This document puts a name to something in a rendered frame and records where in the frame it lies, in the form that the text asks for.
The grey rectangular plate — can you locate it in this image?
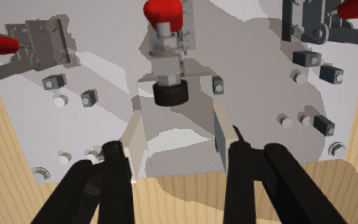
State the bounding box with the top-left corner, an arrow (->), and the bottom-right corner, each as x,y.
137,72 -> 216,166

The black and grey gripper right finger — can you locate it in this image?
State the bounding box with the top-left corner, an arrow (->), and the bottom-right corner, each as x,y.
213,102 -> 348,224

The grey metal fixture plate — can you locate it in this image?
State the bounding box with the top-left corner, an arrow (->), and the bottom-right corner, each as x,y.
0,0 -> 358,183

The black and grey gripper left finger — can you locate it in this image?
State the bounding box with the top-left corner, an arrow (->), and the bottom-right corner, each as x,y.
30,110 -> 147,224

